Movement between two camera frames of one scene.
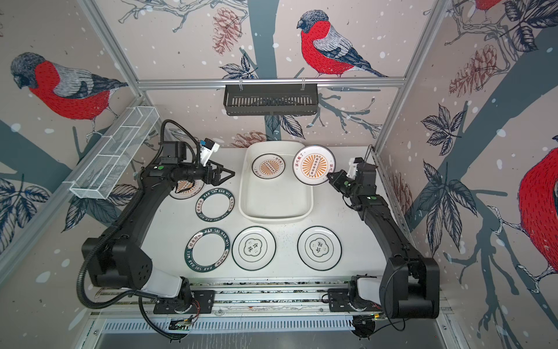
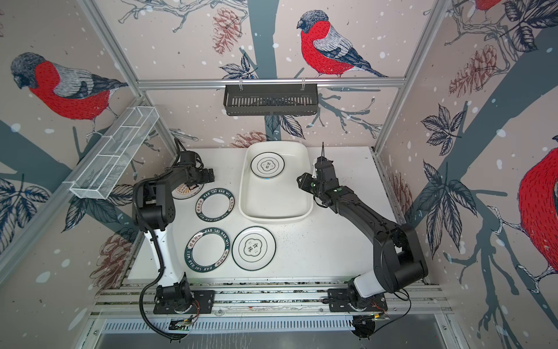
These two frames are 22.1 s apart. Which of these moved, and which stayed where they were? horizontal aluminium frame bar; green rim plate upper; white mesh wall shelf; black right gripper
Moved: black right gripper
Stayed: horizontal aluminium frame bar; white mesh wall shelf; green rim plate upper
